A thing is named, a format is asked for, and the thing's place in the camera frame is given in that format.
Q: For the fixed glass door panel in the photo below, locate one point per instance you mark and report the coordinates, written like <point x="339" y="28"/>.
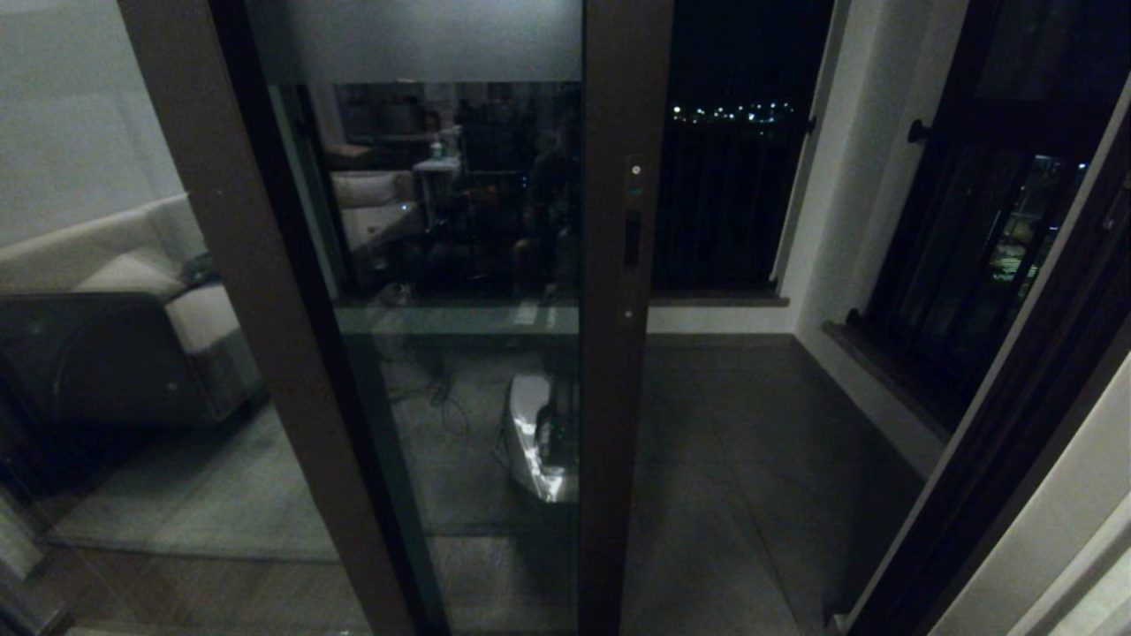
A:
<point x="256" y="336"/>

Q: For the light grey sofa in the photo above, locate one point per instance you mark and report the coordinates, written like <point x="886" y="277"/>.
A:
<point x="106" y="362"/>

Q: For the long black balcony railing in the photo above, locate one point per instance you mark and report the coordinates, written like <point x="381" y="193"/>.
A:
<point x="724" y="212"/>

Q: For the light grey sofa cushion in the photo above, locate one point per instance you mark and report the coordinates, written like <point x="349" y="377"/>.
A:
<point x="132" y="276"/>

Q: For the dark brown door jamb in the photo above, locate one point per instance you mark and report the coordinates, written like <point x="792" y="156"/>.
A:
<point x="998" y="459"/>

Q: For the dark green cloth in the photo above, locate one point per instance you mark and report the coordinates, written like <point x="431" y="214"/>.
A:
<point x="199" y="268"/>

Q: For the long grey stone sill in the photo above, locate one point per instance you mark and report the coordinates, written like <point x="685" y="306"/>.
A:
<point x="716" y="299"/>

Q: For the grey floor rug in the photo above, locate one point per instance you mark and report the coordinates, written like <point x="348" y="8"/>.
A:
<point x="212" y="495"/>

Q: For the sliding glass door brown frame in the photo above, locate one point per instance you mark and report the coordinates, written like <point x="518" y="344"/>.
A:
<point x="623" y="397"/>

